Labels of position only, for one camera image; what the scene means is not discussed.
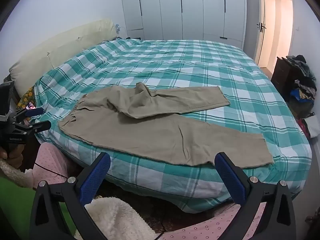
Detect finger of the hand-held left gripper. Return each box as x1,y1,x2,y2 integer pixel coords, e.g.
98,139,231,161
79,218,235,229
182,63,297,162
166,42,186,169
12,121,52,137
11,107,45,122

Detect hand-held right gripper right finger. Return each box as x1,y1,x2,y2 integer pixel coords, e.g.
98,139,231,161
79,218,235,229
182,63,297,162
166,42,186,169
214,152,297,240

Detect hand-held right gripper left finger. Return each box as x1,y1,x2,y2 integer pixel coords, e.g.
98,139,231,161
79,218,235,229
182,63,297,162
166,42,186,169
29,152,112,240

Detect khaki pants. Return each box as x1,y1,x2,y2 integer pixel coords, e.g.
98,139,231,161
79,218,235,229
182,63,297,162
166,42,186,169
58,82,273,167

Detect person's left forearm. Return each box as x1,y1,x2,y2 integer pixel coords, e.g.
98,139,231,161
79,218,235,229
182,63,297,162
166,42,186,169
0,158,34,188

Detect person's right forearm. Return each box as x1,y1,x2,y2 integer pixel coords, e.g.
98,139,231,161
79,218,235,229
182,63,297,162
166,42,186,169
84,196,156,240

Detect person's left hand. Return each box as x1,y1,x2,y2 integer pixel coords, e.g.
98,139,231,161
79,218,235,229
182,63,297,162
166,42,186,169
0,145,24,172

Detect yellow floral cloth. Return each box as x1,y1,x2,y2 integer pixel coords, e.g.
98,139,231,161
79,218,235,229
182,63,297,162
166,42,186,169
19,86,35,110

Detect pink dotted pajama trousers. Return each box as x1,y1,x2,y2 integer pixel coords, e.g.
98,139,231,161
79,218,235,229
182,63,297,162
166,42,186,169
32,142,266,240

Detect cream padded headboard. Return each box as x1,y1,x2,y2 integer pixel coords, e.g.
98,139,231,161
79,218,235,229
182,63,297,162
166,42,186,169
9,19,118,97

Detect green cloth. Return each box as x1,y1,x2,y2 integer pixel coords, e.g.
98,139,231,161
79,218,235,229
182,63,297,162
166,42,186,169
0,176,77,240

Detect dark wooden nightstand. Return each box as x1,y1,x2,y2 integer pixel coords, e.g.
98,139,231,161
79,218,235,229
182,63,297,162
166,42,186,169
271,56,298,96

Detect green plaid bed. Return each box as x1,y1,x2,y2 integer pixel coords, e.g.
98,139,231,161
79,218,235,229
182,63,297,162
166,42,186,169
34,39,313,214

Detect pile of clothes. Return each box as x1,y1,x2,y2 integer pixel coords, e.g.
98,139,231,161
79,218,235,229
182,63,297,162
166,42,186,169
285,54,320,138

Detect white door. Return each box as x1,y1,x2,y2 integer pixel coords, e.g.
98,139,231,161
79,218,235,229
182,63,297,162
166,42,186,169
254,0,266,65

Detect white wardrobe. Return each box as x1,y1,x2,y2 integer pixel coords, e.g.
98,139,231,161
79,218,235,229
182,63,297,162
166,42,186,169
119,0,247,49

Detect thin black cable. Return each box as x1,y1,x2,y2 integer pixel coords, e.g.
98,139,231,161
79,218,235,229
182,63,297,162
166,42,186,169
34,164,75,180

